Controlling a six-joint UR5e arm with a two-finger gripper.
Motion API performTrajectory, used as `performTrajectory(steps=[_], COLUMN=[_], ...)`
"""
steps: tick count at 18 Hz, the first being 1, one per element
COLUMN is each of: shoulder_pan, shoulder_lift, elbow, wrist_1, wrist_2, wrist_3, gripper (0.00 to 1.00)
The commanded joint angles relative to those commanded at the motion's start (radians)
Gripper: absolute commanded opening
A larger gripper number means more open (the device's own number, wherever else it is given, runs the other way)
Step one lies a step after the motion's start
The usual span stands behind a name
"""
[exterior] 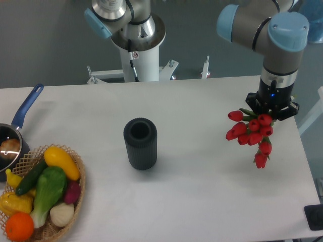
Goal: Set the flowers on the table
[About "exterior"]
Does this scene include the purple red onion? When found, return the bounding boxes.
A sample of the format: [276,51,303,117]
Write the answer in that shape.
[63,180,81,204]

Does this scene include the green bok choy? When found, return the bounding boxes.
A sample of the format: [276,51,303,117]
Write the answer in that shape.
[30,166,67,229]

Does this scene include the black device at edge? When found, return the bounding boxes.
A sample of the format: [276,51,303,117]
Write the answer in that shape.
[304,204,323,231]

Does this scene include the white frame at right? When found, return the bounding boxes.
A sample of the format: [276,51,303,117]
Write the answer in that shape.
[298,86,322,136]

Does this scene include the dark grey ribbed vase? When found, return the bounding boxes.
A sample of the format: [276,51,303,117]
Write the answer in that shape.
[123,117,157,170]

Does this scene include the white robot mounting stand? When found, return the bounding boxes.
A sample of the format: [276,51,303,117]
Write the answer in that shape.
[86,45,211,85]

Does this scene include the orange fruit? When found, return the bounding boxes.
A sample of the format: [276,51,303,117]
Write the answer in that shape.
[5,212,34,241]

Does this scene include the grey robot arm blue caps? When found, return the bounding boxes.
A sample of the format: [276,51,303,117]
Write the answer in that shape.
[217,1,309,120]

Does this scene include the fried food piece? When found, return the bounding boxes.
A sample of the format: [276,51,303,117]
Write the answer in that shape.
[1,139,20,161]

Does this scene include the green cucumber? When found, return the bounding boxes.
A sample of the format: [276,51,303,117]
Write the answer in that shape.
[15,159,48,196]

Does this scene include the white garlic bulb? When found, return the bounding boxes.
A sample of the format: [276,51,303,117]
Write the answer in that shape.
[50,202,74,227]

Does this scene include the black cable on stand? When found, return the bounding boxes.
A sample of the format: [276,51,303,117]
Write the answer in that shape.
[127,39,140,83]

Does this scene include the yellow banana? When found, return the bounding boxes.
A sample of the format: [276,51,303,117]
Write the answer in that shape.
[5,169,36,197]

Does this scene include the blue handled saucepan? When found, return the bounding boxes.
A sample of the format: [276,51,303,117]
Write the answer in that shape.
[1,84,44,182]

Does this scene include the red tulip bouquet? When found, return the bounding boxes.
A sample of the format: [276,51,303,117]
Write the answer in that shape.
[225,108,275,169]

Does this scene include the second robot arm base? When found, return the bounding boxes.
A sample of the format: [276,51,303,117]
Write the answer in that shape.
[84,1,166,52]

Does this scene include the woven wicker basket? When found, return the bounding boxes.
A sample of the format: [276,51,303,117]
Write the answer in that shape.
[12,144,86,241]

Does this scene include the yellow squash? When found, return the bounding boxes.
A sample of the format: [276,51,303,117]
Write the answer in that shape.
[44,146,80,181]

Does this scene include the yellow bell pepper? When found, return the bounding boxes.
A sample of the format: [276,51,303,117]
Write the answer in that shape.
[1,192,33,217]

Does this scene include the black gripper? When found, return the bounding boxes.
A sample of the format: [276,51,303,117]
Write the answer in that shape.
[245,79,299,120]

